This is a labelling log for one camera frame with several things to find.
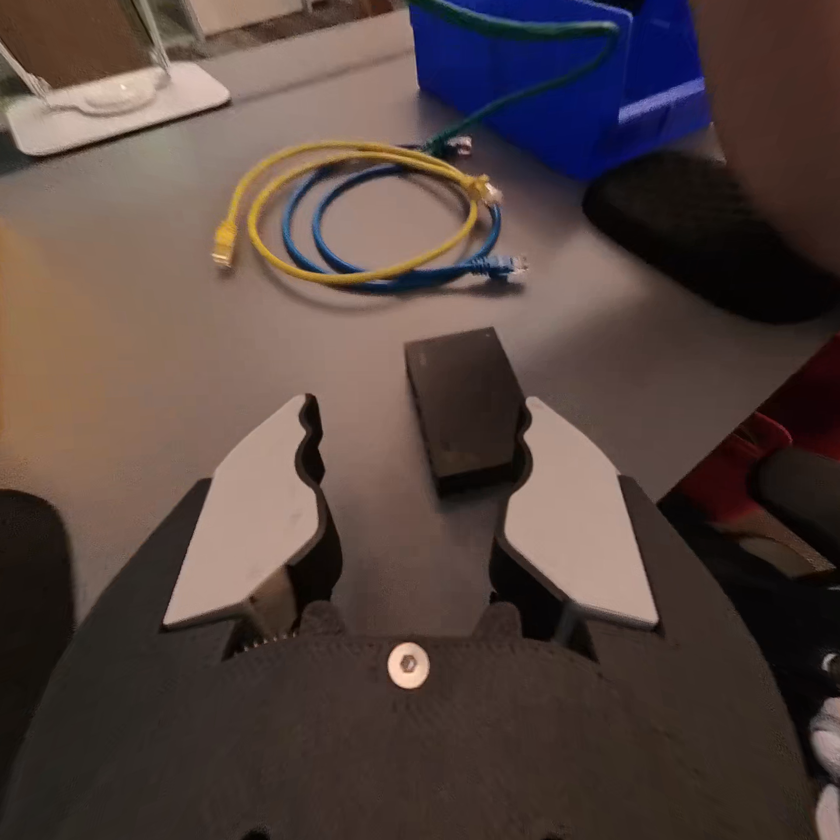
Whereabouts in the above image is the blue plastic bin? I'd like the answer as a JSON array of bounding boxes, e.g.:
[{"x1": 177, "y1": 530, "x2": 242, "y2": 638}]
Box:
[{"x1": 408, "y1": 0, "x2": 714, "y2": 182}]

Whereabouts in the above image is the white metal stand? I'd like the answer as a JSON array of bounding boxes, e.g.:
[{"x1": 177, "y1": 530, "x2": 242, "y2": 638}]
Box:
[{"x1": 5, "y1": 61, "x2": 232, "y2": 157}]

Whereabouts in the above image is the wooden instruction board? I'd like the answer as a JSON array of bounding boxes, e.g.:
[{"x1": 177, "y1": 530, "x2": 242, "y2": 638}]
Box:
[{"x1": 0, "y1": 0, "x2": 173, "y2": 93}]

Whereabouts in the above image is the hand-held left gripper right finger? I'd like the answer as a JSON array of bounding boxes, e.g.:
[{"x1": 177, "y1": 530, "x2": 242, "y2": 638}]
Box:
[{"x1": 491, "y1": 395, "x2": 660, "y2": 632}]

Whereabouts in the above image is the red cloth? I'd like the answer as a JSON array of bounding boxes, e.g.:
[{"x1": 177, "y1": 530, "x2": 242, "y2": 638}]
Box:
[{"x1": 676, "y1": 338, "x2": 840, "y2": 526}]

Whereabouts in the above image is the person's right forearm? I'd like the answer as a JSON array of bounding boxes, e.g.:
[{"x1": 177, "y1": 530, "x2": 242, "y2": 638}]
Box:
[{"x1": 689, "y1": 0, "x2": 840, "y2": 280}]

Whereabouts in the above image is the yellow ethernet cable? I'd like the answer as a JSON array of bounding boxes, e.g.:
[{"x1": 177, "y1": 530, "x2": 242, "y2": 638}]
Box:
[{"x1": 210, "y1": 140, "x2": 503, "y2": 286}]

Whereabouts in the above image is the green ethernet cable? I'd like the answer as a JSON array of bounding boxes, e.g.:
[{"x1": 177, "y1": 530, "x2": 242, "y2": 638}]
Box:
[{"x1": 408, "y1": 0, "x2": 621, "y2": 158}]

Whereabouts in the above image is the blue ethernet cable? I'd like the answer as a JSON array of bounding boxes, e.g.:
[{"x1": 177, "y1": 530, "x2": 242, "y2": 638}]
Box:
[{"x1": 283, "y1": 146, "x2": 529, "y2": 293}]

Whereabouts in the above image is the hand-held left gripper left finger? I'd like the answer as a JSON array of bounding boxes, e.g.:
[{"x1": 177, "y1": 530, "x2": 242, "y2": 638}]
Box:
[{"x1": 161, "y1": 394, "x2": 343, "y2": 632}]

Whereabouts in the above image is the black textured armrest pad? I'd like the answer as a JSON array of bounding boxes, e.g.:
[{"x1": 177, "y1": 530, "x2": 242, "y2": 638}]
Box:
[
  {"x1": 582, "y1": 152, "x2": 840, "y2": 324},
  {"x1": 0, "y1": 489, "x2": 75, "y2": 746}
]

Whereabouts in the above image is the black ethernet switch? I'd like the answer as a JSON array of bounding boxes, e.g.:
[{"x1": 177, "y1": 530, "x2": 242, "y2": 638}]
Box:
[{"x1": 403, "y1": 326, "x2": 531, "y2": 497}]

